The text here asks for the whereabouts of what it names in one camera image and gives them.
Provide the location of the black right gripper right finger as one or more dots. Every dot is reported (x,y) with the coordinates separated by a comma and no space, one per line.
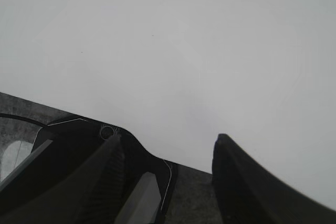
(248,193)

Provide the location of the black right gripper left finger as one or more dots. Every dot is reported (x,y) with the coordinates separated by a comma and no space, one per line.
(42,189)

